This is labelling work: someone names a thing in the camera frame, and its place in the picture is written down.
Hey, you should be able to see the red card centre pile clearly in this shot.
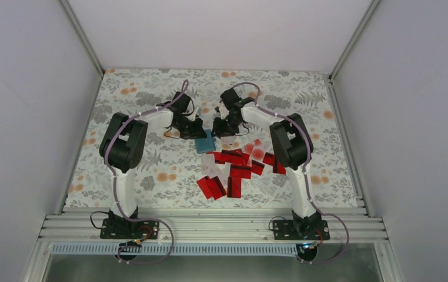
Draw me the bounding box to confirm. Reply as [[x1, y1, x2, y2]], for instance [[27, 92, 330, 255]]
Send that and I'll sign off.
[[229, 164, 252, 179]]

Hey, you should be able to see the perforated cable tray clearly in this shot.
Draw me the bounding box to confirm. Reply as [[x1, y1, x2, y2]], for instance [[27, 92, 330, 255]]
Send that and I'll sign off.
[[50, 242, 297, 257]]

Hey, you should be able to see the floral table mat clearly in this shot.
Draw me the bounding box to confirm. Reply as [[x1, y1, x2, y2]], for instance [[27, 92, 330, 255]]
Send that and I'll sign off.
[[65, 69, 357, 210]]

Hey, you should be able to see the teal leather card holder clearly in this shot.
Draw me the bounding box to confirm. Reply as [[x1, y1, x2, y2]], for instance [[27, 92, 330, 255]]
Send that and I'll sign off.
[[195, 129, 216, 154]]

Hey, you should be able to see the white april card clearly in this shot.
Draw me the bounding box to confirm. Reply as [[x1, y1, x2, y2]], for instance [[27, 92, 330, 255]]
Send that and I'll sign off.
[[200, 154, 222, 178]]

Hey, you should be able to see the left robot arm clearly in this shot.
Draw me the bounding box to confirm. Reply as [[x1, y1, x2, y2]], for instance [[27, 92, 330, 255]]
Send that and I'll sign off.
[[99, 92, 207, 238]]

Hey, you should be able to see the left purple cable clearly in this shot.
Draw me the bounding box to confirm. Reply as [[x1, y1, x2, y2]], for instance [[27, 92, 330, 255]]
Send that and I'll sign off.
[[103, 79, 190, 266]]

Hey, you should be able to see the red card pile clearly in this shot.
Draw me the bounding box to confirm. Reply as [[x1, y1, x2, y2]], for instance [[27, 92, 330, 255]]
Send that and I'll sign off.
[[229, 164, 252, 179], [213, 149, 250, 166]]

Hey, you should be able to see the aluminium rail frame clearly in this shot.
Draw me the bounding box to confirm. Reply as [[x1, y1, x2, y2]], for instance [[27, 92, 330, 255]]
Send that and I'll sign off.
[[38, 207, 389, 243]]

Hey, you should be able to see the purple cable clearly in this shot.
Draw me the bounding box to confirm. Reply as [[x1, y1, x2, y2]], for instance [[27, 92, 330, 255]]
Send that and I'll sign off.
[[223, 82, 350, 266], [103, 79, 190, 266]]

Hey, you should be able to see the red card front left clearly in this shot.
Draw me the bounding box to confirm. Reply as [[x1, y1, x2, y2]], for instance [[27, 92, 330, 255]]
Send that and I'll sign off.
[[196, 176, 227, 200]]

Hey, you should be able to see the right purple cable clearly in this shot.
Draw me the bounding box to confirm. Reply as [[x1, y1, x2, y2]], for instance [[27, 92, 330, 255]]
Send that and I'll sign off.
[[223, 82, 350, 266]]

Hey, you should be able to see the red card top pile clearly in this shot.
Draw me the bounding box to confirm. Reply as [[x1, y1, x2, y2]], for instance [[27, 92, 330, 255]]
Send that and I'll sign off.
[[213, 149, 250, 166]]

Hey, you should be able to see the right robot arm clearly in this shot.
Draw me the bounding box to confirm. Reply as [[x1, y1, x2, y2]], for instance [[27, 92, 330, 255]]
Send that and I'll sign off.
[[212, 88, 321, 239]]

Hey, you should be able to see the red card right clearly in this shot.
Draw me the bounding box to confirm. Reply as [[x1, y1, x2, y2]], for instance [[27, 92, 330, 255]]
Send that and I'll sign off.
[[262, 153, 286, 174]]

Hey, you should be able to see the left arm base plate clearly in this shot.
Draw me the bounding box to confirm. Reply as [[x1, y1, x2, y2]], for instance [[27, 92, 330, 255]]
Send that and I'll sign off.
[[99, 219, 160, 240]]

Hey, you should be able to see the red card front middle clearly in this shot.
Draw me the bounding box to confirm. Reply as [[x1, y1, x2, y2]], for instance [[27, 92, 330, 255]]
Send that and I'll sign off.
[[227, 177, 242, 199]]

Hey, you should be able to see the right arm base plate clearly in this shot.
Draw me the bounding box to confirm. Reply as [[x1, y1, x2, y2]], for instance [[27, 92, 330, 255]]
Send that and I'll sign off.
[[269, 219, 330, 241]]

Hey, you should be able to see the white card red dot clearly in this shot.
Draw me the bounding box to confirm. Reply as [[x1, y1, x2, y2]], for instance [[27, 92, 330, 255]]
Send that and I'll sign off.
[[250, 147, 265, 162]]

